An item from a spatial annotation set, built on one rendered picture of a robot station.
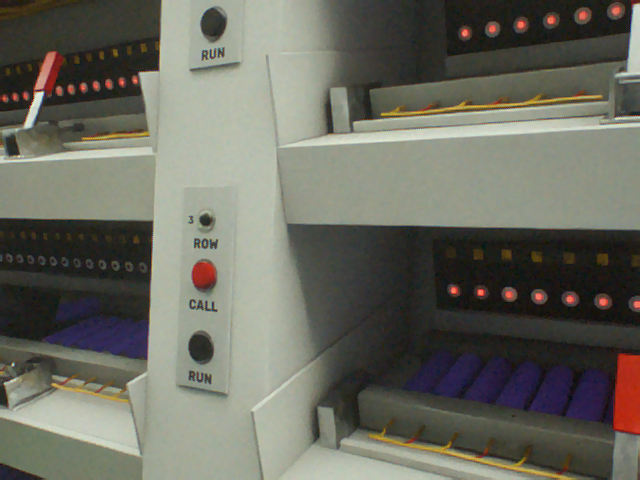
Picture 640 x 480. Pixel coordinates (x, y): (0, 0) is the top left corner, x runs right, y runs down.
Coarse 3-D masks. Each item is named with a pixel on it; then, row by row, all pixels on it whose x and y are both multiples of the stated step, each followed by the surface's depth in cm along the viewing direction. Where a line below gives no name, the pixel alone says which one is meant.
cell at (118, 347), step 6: (144, 330) 57; (132, 336) 56; (138, 336) 56; (144, 336) 57; (120, 342) 55; (126, 342) 55; (132, 342) 56; (138, 342) 56; (108, 348) 54; (114, 348) 54; (120, 348) 55; (114, 354) 54
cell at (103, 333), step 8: (128, 320) 61; (104, 328) 59; (112, 328) 59; (120, 328) 60; (88, 336) 58; (96, 336) 58; (104, 336) 58; (72, 344) 56; (80, 344) 56; (88, 344) 57
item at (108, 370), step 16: (0, 336) 59; (0, 352) 57; (16, 352) 56; (32, 352) 54; (48, 352) 54; (64, 352) 53; (80, 352) 53; (96, 352) 53; (64, 368) 53; (80, 368) 51; (96, 368) 50; (112, 368) 49; (128, 368) 49; (144, 368) 48; (112, 384) 50; (128, 400) 46
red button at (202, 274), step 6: (198, 264) 38; (204, 264) 38; (192, 270) 38; (198, 270) 38; (204, 270) 38; (210, 270) 38; (192, 276) 38; (198, 276) 38; (204, 276) 38; (210, 276) 38; (198, 282) 38; (204, 282) 38; (210, 282) 38; (198, 288) 38; (204, 288) 38
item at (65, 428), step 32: (64, 288) 72; (96, 288) 69; (128, 288) 67; (128, 384) 40; (0, 416) 49; (32, 416) 48; (64, 416) 47; (96, 416) 47; (128, 416) 46; (0, 448) 50; (32, 448) 48; (64, 448) 45; (96, 448) 43; (128, 448) 42
